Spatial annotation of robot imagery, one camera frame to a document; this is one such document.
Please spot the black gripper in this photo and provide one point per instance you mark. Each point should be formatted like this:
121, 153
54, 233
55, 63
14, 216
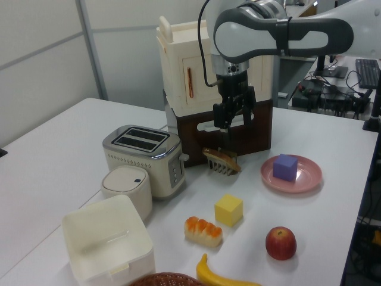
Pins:
233, 86

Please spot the dark brown wooden box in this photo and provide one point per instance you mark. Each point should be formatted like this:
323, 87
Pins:
256, 131

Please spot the open cream plastic container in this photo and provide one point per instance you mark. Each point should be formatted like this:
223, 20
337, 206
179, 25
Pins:
107, 238

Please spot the pink plate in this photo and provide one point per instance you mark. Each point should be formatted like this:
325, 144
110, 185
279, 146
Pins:
309, 175

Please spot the yellow cube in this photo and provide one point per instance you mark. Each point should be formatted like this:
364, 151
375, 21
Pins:
228, 211

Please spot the yellow banana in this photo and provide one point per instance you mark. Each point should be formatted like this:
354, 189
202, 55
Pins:
218, 277

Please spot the cream chrome toaster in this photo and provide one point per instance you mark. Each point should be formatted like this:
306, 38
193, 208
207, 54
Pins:
143, 161

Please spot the black monitor stand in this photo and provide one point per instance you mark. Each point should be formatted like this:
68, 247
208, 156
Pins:
327, 70

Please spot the black keyboard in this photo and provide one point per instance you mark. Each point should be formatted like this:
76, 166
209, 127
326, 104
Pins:
369, 73

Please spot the brown wicker basket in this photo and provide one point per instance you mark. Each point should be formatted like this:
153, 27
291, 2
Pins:
168, 280

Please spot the orange glazed bread loaf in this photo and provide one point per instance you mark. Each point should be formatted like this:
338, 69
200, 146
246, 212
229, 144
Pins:
203, 231

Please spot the purple cube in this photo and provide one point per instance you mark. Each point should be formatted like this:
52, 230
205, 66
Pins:
285, 168

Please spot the white grey Franka robot arm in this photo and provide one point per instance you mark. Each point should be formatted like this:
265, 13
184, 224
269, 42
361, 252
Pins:
262, 32

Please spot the cream toy microwave oven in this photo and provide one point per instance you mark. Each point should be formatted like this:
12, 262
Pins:
181, 59

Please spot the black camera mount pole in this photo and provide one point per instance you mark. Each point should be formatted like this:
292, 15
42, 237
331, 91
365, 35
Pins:
374, 110

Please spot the metal toast rack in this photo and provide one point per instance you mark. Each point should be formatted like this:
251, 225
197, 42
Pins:
218, 170

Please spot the brown toast slice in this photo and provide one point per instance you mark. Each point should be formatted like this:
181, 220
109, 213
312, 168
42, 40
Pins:
223, 159

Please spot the small cream lidded bin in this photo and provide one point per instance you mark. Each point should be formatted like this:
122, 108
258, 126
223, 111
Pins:
126, 187

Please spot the red apple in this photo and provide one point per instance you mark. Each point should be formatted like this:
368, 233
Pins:
281, 243

